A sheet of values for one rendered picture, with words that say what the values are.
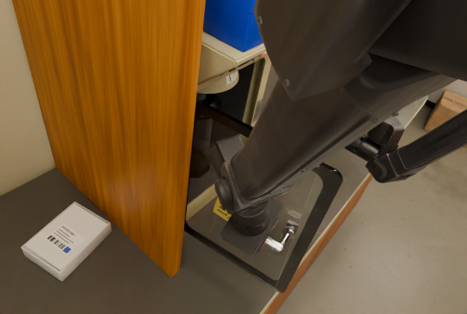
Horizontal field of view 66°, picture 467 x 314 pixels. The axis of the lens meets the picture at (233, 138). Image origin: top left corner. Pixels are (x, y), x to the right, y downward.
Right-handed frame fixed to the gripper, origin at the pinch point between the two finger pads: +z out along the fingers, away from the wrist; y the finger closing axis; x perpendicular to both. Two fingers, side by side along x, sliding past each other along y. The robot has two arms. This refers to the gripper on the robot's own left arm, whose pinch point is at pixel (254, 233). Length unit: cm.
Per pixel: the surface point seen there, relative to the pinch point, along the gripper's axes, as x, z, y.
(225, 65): -12.4, -26.2, -13.9
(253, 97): -21.3, 11.6, -33.3
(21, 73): -66, -5, -2
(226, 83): -22.0, -4.2, -24.4
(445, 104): 47, 194, -214
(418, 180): 50, 190, -135
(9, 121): -67, 3, 8
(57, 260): -36.4, 12.2, 26.1
